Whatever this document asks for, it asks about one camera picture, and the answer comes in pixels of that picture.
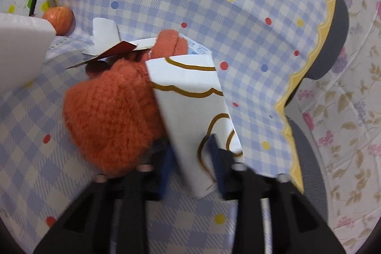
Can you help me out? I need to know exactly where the floral print wall sheet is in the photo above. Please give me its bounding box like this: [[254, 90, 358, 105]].
[[286, 0, 381, 254]]

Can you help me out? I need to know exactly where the white card with red side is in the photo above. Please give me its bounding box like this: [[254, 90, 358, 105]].
[[65, 17, 158, 69]]

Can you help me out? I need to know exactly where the orange knitted cloth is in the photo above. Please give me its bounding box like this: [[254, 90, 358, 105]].
[[62, 29, 191, 175]]

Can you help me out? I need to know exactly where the grey office chair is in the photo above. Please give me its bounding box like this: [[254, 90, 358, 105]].
[[27, 0, 349, 225]]

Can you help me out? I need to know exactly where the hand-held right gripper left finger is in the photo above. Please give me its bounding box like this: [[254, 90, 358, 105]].
[[33, 148, 176, 254]]

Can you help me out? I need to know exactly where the white foam block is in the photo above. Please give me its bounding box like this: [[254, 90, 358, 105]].
[[0, 12, 57, 92]]

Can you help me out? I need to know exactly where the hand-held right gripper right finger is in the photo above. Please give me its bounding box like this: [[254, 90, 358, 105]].
[[208, 133, 347, 254]]

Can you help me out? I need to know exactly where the red apple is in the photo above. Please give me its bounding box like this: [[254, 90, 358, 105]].
[[42, 6, 74, 35]]

